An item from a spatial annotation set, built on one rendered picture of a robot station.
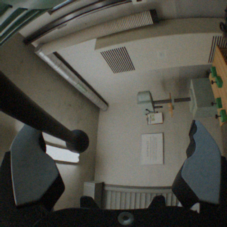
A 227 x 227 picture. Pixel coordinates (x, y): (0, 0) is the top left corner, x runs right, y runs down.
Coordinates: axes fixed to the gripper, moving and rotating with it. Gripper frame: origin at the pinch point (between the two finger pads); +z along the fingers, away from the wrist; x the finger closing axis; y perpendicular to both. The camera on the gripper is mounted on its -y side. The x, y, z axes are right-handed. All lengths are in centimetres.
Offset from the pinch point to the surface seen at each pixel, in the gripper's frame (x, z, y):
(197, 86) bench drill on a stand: 125, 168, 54
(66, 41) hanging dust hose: -53, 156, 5
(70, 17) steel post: -45, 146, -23
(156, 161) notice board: 91, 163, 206
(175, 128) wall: 131, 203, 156
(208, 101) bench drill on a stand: 136, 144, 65
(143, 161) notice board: 69, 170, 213
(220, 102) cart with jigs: 112, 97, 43
